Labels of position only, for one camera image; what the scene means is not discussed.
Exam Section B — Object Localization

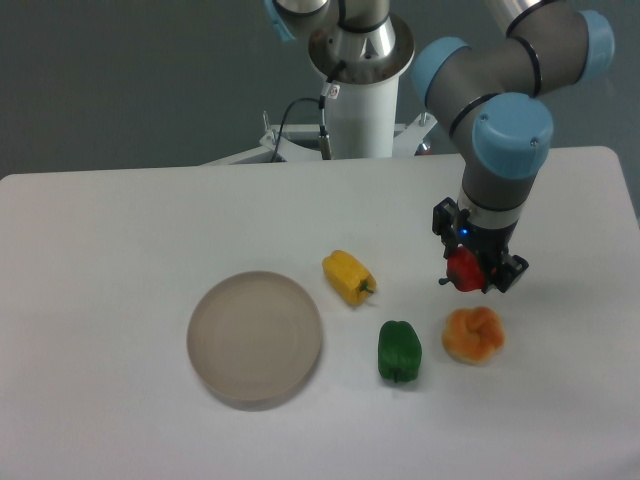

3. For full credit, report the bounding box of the beige round plate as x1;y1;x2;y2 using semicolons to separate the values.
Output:
186;271;323;407

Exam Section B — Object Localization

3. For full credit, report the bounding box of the white metal base frame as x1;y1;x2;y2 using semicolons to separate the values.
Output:
205;112;437;166

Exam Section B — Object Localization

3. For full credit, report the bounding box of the orange knotted bread roll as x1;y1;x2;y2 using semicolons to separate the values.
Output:
441;306;506;365

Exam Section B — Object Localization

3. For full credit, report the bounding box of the black cable with connector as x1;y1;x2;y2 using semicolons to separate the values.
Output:
270;59;347;163

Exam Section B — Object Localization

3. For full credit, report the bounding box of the green bell pepper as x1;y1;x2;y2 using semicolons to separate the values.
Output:
377;320;422;383

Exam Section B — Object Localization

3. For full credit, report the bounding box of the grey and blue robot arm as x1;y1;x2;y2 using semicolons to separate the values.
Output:
265;1;615;292

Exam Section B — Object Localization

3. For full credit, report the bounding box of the red bell pepper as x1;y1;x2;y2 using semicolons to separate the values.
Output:
438;246;486;292

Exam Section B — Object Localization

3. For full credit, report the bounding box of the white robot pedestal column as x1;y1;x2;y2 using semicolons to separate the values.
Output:
325;77;399;159

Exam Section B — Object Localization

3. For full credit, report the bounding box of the yellow bell pepper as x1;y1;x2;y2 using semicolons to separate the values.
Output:
322;250;377;307

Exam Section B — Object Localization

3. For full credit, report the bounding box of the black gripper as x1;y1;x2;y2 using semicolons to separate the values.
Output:
432;197;529;293

